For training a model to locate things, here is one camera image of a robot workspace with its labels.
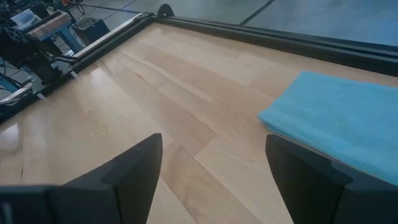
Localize black aluminium table frame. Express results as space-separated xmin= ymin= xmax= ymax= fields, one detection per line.
xmin=0 ymin=2 xmax=398 ymax=124

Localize wooden workbench blue legs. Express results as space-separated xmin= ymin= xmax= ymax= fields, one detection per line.
xmin=26 ymin=9 xmax=83 ymax=54

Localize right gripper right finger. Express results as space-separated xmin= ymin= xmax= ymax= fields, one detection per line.
xmin=265 ymin=133 xmax=354 ymax=224

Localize black box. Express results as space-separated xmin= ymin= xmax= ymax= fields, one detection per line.
xmin=76 ymin=17 xmax=111 ymax=44

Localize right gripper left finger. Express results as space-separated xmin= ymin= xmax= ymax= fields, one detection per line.
xmin=62 ymin=133 xmax=164 ymax=224

